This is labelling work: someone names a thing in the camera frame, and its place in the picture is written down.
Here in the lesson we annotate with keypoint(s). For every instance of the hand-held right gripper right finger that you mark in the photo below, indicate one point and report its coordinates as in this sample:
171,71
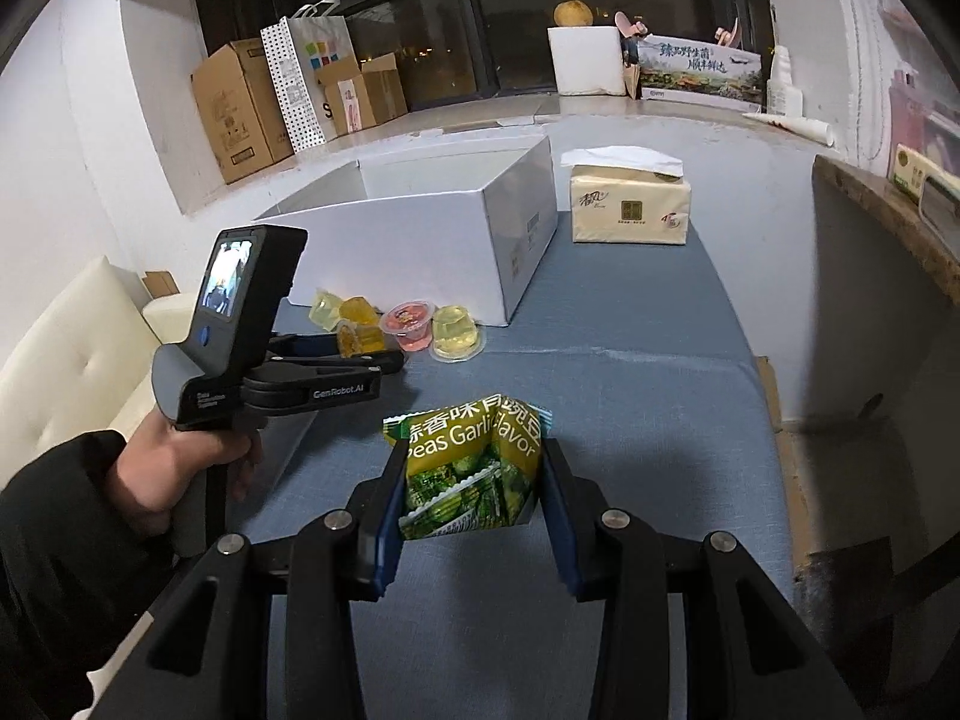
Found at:
559,510

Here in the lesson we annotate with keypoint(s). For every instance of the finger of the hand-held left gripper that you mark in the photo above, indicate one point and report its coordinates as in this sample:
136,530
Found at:
300,345
352,364

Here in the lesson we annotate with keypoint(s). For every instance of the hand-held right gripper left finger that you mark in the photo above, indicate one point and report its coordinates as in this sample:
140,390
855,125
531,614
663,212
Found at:
388,540

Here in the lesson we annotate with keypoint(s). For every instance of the orange single jelly cup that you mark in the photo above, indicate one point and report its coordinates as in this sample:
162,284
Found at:
364,337

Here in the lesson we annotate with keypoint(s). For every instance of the cluster of jelly cups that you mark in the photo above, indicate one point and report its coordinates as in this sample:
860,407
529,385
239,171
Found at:
409,322

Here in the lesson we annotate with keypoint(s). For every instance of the green pea snack packet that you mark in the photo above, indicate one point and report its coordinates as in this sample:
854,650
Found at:
465,465

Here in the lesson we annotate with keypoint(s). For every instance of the white cardboard box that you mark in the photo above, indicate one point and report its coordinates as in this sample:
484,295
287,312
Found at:
420,255

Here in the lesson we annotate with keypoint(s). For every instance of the person's left forearm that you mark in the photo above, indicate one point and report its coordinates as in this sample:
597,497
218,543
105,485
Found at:
52,540

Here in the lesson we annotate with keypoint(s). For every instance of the person's left hand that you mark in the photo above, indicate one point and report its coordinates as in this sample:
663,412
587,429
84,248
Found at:
150,465

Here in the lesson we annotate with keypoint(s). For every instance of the flat cardboard piece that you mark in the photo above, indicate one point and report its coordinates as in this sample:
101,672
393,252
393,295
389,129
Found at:
161,285

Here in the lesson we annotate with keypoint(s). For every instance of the blue-grey tablecloth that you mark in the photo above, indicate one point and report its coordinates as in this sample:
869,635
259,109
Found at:
637,390

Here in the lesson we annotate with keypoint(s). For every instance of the large brown cardboard box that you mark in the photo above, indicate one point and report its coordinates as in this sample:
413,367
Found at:
240,112

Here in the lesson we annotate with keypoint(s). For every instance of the cream sofa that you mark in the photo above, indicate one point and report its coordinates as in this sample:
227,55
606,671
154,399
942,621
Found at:
67,360

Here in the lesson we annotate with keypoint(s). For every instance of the polka dot paper bag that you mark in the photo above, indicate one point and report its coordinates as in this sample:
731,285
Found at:
307,82

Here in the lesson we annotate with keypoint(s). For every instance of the small brown cardboard box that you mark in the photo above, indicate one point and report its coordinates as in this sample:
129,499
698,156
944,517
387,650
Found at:
367,97

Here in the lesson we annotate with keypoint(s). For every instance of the yellow tissue pack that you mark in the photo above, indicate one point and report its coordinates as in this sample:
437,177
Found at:
630,202

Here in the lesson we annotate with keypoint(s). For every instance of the dark window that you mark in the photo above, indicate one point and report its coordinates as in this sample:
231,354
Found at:
450,30

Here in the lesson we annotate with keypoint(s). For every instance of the white foam box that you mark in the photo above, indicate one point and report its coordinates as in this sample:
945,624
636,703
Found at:
585,60

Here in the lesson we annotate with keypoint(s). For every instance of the yellow pomelo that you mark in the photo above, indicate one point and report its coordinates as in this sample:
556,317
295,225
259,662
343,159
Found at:
574,13

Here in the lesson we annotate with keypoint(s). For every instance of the pink hand fan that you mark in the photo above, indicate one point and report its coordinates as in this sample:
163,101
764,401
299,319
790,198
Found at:
727,34
630,26

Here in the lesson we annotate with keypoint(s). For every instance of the brown stone counter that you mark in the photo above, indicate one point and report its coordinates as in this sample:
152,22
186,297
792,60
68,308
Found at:
885,217

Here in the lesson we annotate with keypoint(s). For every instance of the rolled white paper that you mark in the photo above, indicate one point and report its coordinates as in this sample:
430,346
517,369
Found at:
795,127

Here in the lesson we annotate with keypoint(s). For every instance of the long printed gift box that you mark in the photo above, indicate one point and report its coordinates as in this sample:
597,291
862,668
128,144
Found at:
697,71

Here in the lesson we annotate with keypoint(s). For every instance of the white plastic bottle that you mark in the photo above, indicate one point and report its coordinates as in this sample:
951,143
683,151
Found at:
784,82

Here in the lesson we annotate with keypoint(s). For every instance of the pale yellow tissue box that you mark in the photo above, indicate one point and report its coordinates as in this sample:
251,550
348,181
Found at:
911,169

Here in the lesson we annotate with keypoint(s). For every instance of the black desk clock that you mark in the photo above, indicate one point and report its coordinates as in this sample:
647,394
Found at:
941,199

